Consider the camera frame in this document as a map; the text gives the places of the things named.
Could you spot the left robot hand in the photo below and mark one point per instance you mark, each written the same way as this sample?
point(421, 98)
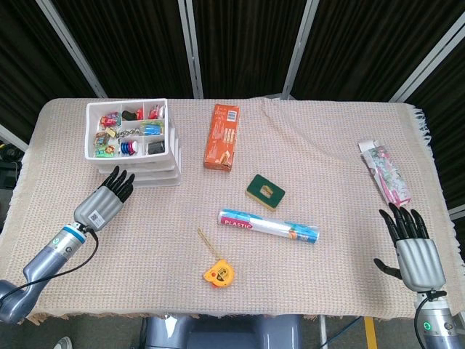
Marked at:
point(100, 207)

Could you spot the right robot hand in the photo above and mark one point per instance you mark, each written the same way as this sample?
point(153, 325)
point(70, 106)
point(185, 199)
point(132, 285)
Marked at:
point(419, 263)

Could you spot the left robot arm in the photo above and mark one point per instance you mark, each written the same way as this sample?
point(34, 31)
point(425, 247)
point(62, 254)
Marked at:
point(47, 258)

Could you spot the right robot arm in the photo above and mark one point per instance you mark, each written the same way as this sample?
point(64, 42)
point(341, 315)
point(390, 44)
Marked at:
point(439, 323)

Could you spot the clear drawer with green item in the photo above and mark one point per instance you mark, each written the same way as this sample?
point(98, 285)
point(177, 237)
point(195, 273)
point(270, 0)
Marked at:
point(156, 173)

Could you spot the clear drawer with blue item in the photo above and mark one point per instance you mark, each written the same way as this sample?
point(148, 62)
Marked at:
point(163, 182)

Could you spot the white drawer organizer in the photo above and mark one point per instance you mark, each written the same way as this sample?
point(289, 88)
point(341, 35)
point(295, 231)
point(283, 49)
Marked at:
point(174, 145)

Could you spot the orange carton box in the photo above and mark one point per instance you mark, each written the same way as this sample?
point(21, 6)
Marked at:
point(221, 138)

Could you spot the blue and white magnet stack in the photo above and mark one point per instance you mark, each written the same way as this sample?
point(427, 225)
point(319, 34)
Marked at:
point(129, 148)

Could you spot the brown and green candy packet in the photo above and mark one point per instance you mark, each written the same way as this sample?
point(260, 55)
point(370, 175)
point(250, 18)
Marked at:
point(102, 139)

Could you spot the red and yellow candy packet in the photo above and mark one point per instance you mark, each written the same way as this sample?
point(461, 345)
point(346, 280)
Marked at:
point(110, 120)

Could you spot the floral tissue pack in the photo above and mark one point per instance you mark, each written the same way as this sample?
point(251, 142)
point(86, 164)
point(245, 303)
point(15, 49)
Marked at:
point(388, 174)

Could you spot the green and blue packet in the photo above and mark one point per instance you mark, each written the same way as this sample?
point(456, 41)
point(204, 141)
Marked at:
point(150, 128)

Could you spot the black oval object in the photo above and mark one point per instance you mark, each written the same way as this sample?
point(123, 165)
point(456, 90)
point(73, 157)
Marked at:
point(128, 115)

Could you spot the small red figure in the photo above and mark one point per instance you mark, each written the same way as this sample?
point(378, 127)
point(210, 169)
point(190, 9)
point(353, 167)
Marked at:
point(140, 114)

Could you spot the red and white packet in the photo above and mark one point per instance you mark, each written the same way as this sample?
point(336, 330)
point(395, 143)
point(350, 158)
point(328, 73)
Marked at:
point(156, 111)

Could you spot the white table leg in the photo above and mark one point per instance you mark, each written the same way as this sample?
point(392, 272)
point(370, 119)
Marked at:
point(322, 332)

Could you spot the yellow tape measure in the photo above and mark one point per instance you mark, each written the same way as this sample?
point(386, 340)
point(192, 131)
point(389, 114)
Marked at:
point(219, 274)

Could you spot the white shoe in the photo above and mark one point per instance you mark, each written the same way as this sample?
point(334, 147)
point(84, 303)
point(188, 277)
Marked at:
point(63, 342)

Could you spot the tan woven tablecloth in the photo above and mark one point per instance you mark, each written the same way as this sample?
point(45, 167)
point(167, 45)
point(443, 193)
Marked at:
point(319, 145)

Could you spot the plastic food wrap roll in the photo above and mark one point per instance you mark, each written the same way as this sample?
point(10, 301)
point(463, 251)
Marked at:
point(269, 227)

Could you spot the green and yellow sponge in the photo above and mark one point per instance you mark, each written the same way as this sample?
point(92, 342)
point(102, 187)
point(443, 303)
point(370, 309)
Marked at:
point(259, 191)

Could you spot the grey robot torso base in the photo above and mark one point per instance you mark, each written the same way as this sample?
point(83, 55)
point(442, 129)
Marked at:
point(218, 332)

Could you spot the white partition post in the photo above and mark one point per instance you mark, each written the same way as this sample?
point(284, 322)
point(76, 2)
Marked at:
point(428, 62)
point(299, 47)
point(12, 138)
point(192, 47)
point(457, 213)
point(70, 47)

